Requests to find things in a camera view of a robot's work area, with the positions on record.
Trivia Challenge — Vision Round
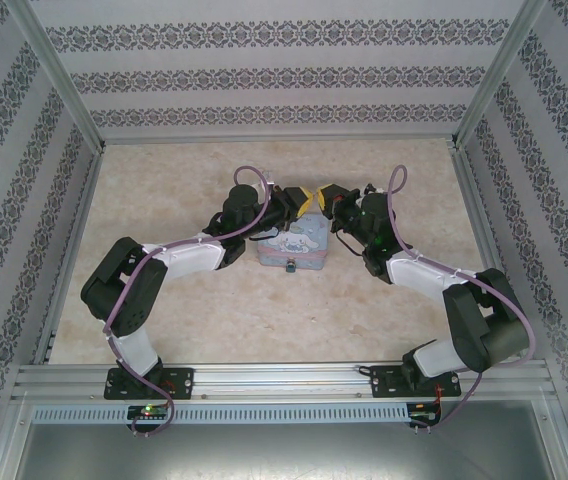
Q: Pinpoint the blue cartoon tin box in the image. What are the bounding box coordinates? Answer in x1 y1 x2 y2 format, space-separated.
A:
255 211 333 272

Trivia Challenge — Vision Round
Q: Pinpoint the grey steel panel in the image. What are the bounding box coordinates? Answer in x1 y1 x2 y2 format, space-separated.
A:
13 422 568 480

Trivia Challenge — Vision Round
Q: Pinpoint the right gripper thin black cable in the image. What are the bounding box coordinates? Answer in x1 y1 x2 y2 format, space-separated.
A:
335 230 366 260

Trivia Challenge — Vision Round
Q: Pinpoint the aluminium frame crossbar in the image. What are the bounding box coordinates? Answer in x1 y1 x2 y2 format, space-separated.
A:
100 135 458 148

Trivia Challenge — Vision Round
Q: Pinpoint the aluminium frame side rail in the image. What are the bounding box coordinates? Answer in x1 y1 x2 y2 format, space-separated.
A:
452 147 534 360

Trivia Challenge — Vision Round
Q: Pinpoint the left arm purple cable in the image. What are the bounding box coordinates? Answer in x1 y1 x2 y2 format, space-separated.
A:
103 163 275 439

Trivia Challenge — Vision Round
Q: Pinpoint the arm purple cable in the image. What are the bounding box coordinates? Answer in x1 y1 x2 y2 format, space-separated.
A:
103 163 275 439
387 164 538 431

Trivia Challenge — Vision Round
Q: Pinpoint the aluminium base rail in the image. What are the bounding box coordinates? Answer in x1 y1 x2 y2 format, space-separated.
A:
11 362 553 401

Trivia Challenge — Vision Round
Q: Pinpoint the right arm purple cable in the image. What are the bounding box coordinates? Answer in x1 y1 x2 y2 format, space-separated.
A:
387 164 538 431

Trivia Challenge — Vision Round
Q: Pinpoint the aluminium frame post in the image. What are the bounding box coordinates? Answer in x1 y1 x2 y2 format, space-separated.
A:
450 0 548 149
3 0 106 151

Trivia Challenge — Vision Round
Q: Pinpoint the white slotted cable duct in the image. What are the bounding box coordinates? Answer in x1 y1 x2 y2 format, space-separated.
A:
31 402 411 424

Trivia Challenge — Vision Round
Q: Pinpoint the aluminium frame leg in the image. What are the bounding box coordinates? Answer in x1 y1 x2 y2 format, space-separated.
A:
0 392 33 480
533 393 568 480

